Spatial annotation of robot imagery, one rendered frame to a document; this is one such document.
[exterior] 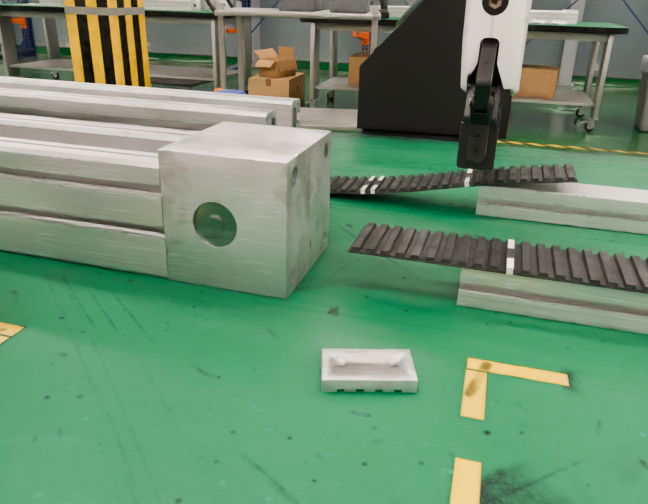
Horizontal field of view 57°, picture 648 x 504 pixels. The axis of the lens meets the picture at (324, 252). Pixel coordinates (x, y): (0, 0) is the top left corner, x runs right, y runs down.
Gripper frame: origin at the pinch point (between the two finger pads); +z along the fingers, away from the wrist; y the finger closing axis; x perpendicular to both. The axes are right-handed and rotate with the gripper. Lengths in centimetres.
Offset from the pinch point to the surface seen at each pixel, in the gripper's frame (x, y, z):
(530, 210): -5.4, -1.9, 5.2
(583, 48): -81, 748, 42
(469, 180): 0.4, -1.8, 3.0
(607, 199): -11.6, -2.0, 3.4
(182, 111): 28.2, -5.0, -1.8
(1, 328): 25.5, -33.1, 6.3
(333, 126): 91, 275, 58
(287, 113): 19.9, 2.3, -1.0
